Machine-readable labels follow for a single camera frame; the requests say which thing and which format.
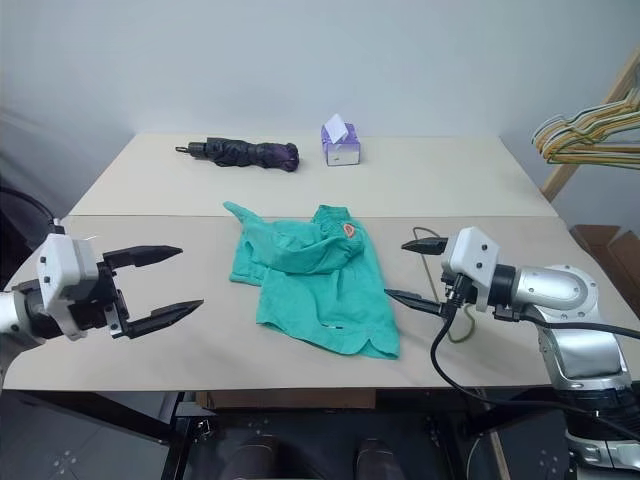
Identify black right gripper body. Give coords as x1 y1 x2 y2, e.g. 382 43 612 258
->
438 271 481 319

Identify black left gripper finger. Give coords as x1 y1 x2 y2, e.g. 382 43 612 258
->
122 298 206 342
103 244 183 269

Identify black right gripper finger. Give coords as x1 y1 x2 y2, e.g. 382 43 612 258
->
384 288 447 316
401 236 452 257

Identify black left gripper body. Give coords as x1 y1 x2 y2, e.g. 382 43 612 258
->
69 252 131 341

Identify green shorts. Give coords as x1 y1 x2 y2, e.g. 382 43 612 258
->
222 200 403 361

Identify purple tissue box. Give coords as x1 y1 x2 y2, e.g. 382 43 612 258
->
320 113 362 167

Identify folded dark purple umbrella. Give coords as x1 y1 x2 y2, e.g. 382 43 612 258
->
174 135 301 173

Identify wooden clothes rack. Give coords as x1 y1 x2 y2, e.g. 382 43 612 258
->
540 49 640 204

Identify brown board under table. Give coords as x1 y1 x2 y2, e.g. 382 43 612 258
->
197 388 377 410

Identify brown cardboard box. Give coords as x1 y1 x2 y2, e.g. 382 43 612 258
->
568 224 640 311

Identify dark rounded shape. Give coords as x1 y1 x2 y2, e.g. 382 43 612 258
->
357 438 401 480

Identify light wooden slat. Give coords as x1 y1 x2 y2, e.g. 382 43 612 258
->
487 430 507 480

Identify bundle of clothes hangers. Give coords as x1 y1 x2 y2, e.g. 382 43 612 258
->
531 94 640 161

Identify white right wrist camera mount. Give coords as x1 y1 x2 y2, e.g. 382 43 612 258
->
439 226 503 312

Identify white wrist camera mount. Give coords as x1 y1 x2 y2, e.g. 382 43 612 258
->
37 232 101 343
439 226 503 312

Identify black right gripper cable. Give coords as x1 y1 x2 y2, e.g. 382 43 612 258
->
430 287 640 444

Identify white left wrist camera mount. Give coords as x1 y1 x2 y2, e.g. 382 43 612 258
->
37 232 101 343

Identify black right camera cable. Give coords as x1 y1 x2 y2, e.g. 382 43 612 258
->
499 305 640 339

